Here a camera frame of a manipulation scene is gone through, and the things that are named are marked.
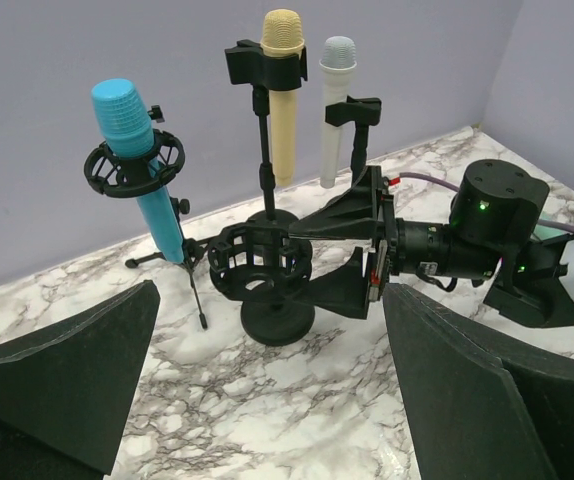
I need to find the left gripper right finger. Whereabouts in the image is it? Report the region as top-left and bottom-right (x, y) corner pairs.
(383, 284), (574, 479)

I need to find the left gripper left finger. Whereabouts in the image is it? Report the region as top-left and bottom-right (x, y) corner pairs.
(0, 280), (160, 475)

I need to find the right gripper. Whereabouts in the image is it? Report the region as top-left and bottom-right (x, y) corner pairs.
(288, 165), (400, 320)

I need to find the black shock-mount round stand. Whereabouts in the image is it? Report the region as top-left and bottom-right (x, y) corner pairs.
(207, 221), (315, 346)

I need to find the short black clip stand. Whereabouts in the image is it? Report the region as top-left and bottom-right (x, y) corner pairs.
(325, 96), (382, 183)

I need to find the white microphone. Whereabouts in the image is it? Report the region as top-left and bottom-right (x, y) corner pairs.
(318, 34), (358, 189)

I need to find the mint green microphone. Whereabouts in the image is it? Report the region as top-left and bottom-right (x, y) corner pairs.
(531, 218), (567, 241)

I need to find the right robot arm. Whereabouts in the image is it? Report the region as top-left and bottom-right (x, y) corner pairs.
(288, 159), (574, 328)

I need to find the tall black clip stand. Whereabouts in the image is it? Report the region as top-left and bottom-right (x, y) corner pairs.
(225, 39), (308, 228)

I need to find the beige microphone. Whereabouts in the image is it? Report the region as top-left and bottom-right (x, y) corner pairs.
(261, 9), (305, 187)

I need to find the blue microphone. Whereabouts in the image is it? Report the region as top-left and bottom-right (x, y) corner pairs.
(84, 78), (185, 264)

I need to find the black tripod shock-mount stand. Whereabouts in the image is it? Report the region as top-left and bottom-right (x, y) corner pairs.
(83, 105), (208, 329)

